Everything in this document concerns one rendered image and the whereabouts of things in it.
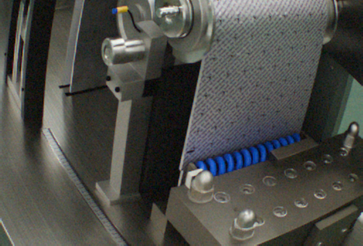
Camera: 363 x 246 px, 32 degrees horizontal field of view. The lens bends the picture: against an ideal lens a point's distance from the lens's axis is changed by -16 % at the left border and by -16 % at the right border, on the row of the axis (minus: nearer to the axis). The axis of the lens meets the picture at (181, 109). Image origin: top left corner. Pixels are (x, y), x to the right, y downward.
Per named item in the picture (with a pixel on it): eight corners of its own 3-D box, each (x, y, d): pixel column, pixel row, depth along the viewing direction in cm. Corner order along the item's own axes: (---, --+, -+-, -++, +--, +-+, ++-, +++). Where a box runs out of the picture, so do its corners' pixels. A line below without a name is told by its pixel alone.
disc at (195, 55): (147, 30, 106) (164, -49, 97) (149, 30, 106) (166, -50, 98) (201, 84, 96) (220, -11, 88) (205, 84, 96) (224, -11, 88)
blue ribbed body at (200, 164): (186, 176, 107) (191, 157, 105) (294, 143, 118) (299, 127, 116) (199, 190, 105) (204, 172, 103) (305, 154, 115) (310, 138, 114)
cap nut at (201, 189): (181, 191, 101) (187, 166, 98) (204, 184, 102) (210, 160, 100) (196, 206, 98) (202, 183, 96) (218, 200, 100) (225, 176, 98)
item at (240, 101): (179, 169, 106) (202, 58, 96) (297, 135, 118) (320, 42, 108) (181, 171, 106) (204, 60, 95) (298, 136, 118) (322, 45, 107)
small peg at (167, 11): (154, 8, 93) (160, 7, 92) (173, 6, 94) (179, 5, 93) (156, 18, 93) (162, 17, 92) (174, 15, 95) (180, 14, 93)
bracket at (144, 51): (93, 188, 117) (112, 25, 100) (125, 181, 120) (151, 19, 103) (106, 206, 114) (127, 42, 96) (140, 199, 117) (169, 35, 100)
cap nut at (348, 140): (338, 139, 117) (344, 118, 115) (349, 134, 119) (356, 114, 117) (349, 150, 115) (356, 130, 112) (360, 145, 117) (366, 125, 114)
